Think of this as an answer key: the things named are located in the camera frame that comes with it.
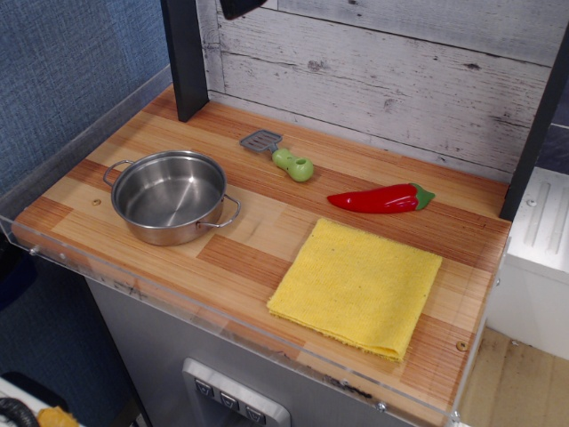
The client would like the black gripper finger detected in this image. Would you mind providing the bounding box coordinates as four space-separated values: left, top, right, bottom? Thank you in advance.
220 0 263 20

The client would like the red toy chili pepper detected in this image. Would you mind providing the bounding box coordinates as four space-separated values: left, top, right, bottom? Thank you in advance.
327 183 436 214

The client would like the yellow folded cloth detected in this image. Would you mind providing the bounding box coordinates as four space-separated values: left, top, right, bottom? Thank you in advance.
267 219 443 361

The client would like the stainless steel pot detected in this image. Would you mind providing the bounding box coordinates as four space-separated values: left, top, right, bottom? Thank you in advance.
103 150 241 246

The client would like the grey toy fridge cabinet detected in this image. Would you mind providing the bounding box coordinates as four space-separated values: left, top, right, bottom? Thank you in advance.
86 278 428 427

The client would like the silver dispenser button panel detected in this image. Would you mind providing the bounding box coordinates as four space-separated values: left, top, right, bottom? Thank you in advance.
182 358 292 426

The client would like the white side cabinet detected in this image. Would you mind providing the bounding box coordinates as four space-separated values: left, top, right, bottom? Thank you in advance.
486 167 568 359

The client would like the yellow object bottom left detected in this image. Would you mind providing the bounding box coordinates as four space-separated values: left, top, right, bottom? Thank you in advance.
36 407 80 427

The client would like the dark grey left post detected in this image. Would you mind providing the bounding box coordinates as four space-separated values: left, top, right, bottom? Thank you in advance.
161 0 209 122

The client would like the dark grey post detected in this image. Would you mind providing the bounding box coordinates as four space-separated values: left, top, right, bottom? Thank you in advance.
499 28 568 222
161 0 209 122

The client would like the toy spatula green handle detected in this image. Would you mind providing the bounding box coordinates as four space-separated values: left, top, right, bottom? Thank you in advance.
240 129 314 182

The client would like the clear acrylic guard rail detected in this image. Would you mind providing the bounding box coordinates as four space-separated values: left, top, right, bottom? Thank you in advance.
11 89 509 426

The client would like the dark grey right post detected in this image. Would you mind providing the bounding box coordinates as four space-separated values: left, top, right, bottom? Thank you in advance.
499 28 568 222

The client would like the black corrugated hose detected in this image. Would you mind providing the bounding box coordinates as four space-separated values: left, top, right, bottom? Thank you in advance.
0 396 41 427

